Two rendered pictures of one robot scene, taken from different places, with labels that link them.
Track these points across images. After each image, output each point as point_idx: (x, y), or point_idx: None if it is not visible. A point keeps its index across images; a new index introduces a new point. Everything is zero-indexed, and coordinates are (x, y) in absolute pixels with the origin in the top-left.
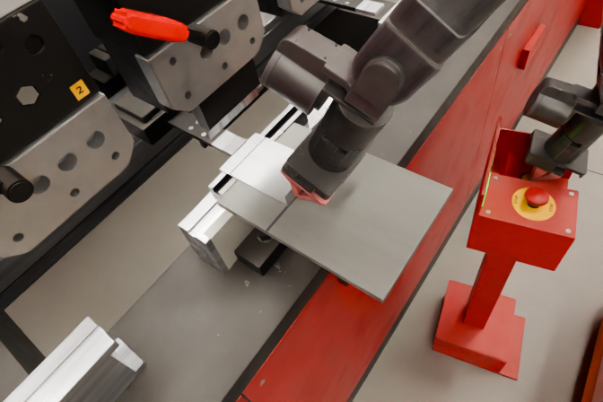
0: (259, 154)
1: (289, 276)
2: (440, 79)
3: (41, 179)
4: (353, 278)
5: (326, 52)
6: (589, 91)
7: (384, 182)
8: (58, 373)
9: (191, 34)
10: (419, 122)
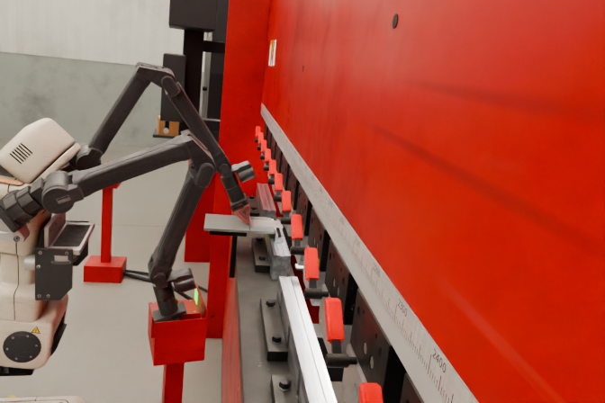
0: (273, 224)
1: (243, 245)
2: (249, 302)
3: None
4: (215, 214)
5: (239, 165)
6: (168, 279)
7: (225, 226)
8: (268, 206)
9: (262, 153)
10: (241, 284)
